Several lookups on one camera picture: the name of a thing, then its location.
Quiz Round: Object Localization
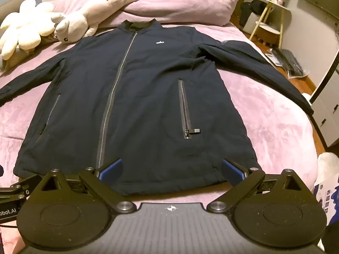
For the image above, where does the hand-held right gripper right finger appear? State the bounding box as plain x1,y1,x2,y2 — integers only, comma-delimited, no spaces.
207,159,308,215

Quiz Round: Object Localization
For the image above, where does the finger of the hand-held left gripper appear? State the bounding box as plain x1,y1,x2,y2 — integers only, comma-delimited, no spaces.
11,175,43,199

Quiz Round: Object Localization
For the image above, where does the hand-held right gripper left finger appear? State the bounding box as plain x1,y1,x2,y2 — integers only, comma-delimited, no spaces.
34,159,136,214

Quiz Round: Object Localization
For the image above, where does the navy zip jacket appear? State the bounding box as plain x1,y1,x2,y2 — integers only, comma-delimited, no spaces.
0,18,314,195

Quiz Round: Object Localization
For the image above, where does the pink bed blanket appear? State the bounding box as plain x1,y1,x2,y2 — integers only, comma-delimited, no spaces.
0,0,322,254

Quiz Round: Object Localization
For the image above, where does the white fluffy cloth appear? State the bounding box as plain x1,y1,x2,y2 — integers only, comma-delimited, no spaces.
317,152,339,184

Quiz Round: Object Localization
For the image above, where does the white box with blue print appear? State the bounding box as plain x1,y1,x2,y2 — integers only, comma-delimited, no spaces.
314,171,339,226

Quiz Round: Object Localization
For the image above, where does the white cabinet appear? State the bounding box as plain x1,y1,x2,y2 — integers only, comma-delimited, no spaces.
309,55,339,148

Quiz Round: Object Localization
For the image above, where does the black keyboard in plastic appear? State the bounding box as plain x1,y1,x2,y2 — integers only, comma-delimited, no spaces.
265,47,311,79

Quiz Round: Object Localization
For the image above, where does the white round side table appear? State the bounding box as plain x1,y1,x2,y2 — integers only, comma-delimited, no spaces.
249,0,292,45

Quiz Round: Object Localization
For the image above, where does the long white rabbit plush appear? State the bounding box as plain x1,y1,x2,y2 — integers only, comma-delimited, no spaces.
51,0,159,44

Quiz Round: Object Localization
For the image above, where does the cream flower plush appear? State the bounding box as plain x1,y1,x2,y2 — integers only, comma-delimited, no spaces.
0,0,65,61

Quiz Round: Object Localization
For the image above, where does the black cloth on table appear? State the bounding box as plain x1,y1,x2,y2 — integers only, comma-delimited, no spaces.
240,0,268,25

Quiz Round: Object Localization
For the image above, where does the pink duvet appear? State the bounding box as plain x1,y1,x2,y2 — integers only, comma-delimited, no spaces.
50,0,240,28

